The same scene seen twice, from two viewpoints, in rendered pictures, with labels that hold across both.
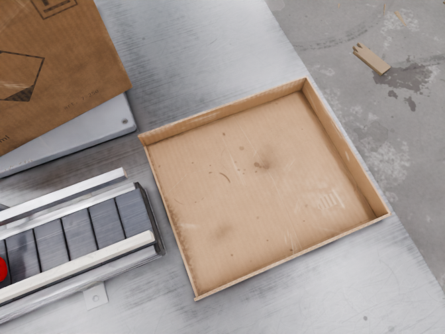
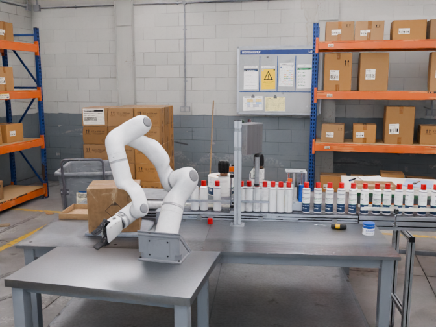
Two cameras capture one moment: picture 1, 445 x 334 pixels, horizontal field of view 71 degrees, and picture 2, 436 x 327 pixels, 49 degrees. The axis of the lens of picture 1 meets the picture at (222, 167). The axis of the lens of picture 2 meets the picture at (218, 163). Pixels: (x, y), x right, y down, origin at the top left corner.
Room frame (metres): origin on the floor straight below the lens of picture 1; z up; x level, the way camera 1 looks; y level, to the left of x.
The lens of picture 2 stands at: (2.63, 2.17, 1.73)
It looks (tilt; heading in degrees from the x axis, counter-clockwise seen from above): 10 degrees down; 206
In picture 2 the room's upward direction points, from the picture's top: straight up
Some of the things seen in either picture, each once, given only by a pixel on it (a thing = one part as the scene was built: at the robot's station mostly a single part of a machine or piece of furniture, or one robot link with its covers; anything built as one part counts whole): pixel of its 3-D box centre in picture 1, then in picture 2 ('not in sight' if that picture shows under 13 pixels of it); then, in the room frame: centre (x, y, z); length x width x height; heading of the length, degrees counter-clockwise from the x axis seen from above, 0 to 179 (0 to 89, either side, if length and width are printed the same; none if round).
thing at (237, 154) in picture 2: not in sight; (237, 172); (-0.08, 0.97, 1.16); 0.04 x 0.04 x 0.67; 21
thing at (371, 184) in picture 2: not in sight; (375, 185); (-1.77, 1.57, 0.82); 0.34 x 0.24 x 0.03; 109
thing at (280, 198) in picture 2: not in sight; (280, 196); (-0.32, 1.17, 0.98); 0.05 x 0.05 x 0.20
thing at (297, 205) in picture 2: not in sight; (295, 189); (-0.44, 1.24, 1.01); 0.14 x 0.13 x 0.26; 111
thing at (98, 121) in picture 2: not in sight; (130, 154); (-2.94, -1.98, 0.70); 1.20 x 0.82 x 1.39; 109
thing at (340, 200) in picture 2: not in sight; (340, 198); (-0.46, 1.54, 0.98); 0.05 x 0.05 x 0.20
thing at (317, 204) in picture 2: not in sight; (317, 197); (-0.41, 1.40, 0.98); 0.05 x 0.05 x 0.20
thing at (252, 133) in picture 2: not in sight; (248, 138); (-0.16, 1.01, 1.38); 0.17 x 0.10 x 0.19; 166
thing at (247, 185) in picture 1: (257, 177); (87, 211); (0.16, -0.05, 0.85); 0.30 x 0.26 x 0.04; 111
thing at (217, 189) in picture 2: not in sight; (217, 195); (-0.16, 0.78, 0.98); 0.05 x 0.05 x 0.20
